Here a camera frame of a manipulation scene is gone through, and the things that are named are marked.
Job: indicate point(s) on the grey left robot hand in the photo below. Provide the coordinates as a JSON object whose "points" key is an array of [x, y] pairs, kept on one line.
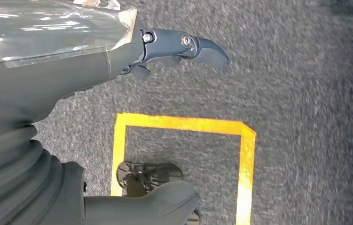
{"points": [[55, 80]]}

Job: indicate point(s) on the clear plastic film wrap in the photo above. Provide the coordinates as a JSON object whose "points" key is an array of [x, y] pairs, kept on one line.
{"points": [[55, 31]]}

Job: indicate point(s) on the yellow floor tape square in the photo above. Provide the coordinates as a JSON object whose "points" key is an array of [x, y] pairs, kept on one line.
{"points": [[179, 122]]}

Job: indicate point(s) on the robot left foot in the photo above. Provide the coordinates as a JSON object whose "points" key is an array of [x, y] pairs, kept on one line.
{"points": [[145, 178]]}

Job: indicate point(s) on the robot left leg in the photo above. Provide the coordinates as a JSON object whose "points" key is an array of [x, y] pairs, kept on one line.
{"points": [[139, 208]]}

